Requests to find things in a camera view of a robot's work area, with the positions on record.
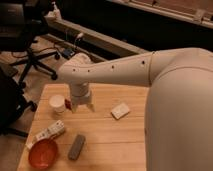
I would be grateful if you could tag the small red object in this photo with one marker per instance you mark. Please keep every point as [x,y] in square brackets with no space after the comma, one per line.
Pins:
[68,104]

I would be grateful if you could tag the red ceramic bowl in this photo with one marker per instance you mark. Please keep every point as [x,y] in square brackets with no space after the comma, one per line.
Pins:
[43,154]

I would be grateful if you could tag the black dark chair left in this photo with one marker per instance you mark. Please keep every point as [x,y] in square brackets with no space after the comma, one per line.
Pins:
[12,101]

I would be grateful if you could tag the small white box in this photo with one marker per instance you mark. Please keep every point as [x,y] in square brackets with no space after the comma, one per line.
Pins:
[120,110]

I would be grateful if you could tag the white spray bottle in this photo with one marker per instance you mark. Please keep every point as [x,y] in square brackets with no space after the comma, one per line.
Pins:
[56,11]

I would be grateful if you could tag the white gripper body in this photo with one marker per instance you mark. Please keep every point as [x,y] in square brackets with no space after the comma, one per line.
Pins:
[80,94]

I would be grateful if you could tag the blue power box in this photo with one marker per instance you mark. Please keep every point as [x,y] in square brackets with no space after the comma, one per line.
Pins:
[68,53]

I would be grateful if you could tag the black office chair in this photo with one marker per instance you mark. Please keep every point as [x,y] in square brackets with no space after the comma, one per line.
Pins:
[21,21]

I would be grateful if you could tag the white remote control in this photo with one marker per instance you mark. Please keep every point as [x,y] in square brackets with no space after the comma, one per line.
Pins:
[52,131]

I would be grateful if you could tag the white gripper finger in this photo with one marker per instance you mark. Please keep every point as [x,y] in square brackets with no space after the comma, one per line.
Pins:
[91,107]
[73,108]

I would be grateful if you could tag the grey remote control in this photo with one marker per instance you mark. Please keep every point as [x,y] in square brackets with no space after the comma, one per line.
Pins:
[76,147]

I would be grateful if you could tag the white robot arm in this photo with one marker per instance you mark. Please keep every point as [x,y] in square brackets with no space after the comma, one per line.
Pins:
[179,108]

